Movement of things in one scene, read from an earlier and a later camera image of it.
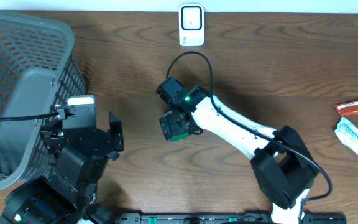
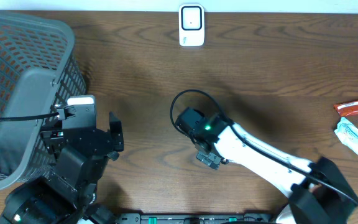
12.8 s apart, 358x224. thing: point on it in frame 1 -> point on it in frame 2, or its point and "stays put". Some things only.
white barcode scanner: x=191 y=25 stays put
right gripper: x=170 y=127 -> x=212 y=160
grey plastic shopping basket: x=28 y=64 stays put
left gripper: x=117 y=142 stays put
